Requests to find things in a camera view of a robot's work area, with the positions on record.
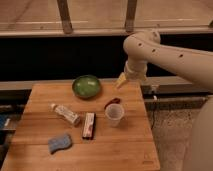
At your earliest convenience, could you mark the blue object at left edge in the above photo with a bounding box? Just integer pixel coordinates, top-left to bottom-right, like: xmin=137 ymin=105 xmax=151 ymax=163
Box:
xmin=0 ymin=115 xmax=10 ymax=130

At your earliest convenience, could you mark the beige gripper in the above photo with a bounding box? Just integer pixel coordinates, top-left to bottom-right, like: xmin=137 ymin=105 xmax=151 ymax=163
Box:
xmin=116 ymin=60 xmax=147 ymax=88

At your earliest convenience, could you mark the left metal window post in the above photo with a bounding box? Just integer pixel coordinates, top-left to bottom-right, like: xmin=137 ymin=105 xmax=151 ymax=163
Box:
xmin=57 ymin=0 xmax=73 ymax=34

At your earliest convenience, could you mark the green bowl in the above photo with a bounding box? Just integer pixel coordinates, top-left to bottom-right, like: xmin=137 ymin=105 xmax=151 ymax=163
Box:
xmin=72 ymin=75 xmax=101 ymax=99

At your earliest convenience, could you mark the blue sponge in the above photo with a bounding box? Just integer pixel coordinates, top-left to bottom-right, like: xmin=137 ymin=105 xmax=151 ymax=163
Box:
xmin=48 ymin=134 xmax=72 ymax=154

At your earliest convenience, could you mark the wooden cutting board table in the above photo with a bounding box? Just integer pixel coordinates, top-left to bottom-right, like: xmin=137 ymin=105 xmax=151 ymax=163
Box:
xmin=1 ymin=82 xmax=160 ymax=171

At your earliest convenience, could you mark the black cable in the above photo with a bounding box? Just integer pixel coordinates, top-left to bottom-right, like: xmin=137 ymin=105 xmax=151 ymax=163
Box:
xmin=149 ymin=94 xmax=158 ymax=131

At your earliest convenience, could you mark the metal window post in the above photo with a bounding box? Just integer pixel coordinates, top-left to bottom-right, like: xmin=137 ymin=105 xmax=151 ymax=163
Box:
xmin=57 ymin=0 xmax=73 ymax=34
xmin=124 ymin=0 xmax=137 ymax=32

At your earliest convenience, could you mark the right metal window post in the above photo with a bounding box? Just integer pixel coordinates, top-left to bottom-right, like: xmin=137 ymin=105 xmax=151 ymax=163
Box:
xmin=124 ymin=0 xmax=137 ymax=32

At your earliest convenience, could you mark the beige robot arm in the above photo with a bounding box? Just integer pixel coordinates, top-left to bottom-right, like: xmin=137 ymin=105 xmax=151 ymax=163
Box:
xmin=116 ymin=30 xmax=213 ymax=171

